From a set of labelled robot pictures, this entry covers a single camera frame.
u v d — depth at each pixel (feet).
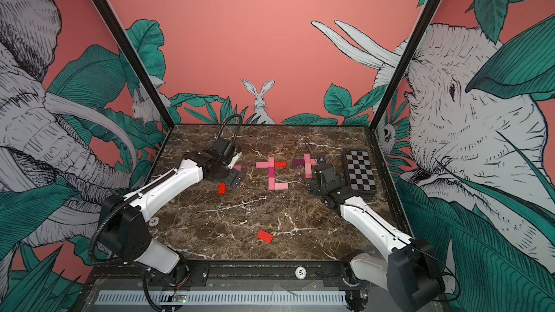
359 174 3.22
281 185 3.17
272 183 3.14
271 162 3.42
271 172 3.32
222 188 3.10
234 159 2.45
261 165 3.37
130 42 2.90
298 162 3.45
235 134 4.19
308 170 3.32
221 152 2.17
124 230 1.38
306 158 3.51
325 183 2.09
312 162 3.42
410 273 1.31
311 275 2.47
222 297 2.31
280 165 3.35
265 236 2.70
